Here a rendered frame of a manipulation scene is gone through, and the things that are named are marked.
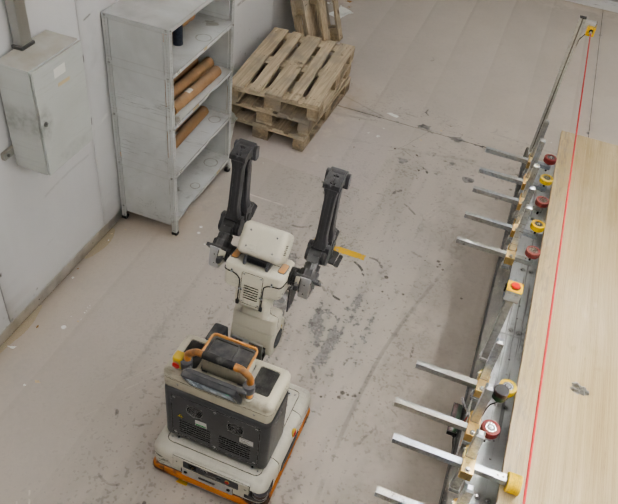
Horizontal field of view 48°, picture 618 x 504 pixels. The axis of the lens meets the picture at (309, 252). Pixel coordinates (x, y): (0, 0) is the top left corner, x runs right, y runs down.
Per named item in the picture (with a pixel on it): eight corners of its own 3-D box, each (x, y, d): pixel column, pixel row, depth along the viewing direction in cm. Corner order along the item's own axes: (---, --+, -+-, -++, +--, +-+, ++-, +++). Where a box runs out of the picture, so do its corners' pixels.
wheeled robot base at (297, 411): (263, 518, 342) (266, 493, 325) (150, 470, 354) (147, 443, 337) (311, 413, 389) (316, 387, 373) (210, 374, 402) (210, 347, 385)
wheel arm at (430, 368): (414, 369, 321) (416, 363, 318) (416, 364, 323) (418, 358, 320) (506, 401, 312) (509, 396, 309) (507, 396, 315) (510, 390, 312)
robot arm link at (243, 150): (226, 146, 294) (247, 153, 292) (239, 135, 305) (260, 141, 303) (217, 233, 318) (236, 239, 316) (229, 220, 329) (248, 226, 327)
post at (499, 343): (467, 405, 329) (496, 341, 297) (469, 400, 332) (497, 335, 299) (474, 408, 329) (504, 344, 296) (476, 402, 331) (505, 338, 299)
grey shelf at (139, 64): (121, 217, 499) (99, 11, 395) (181, 154, 563) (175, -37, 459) (176, 236, 491) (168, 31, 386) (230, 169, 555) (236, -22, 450)
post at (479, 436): (446, 496, 294) (476, 434, 262) (447, 489, 297) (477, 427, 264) (454, 499, 293) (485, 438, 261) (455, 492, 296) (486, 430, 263)
